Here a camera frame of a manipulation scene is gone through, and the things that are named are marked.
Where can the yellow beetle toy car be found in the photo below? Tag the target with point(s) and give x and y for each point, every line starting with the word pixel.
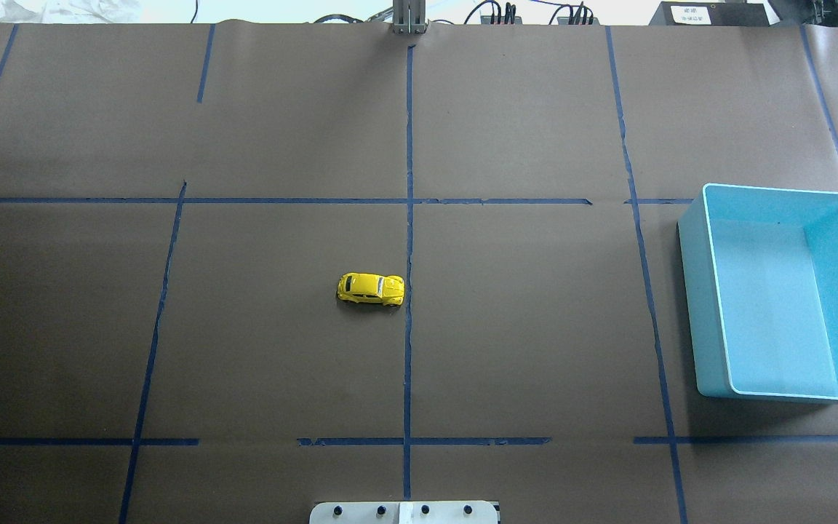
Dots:
pixel 371 288

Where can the black box with label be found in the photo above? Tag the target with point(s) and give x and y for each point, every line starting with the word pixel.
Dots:
pixel 716 14

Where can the light blue plastic bin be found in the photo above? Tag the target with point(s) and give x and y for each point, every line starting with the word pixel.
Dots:
pixel 761 282

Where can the crumpled white cloth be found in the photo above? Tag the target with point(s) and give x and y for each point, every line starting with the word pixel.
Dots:
pixel 71 12

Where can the aluminium frame post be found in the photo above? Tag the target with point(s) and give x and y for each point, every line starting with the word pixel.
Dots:
pixel 409 17

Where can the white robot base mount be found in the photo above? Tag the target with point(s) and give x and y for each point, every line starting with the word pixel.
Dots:
pixel 461 511

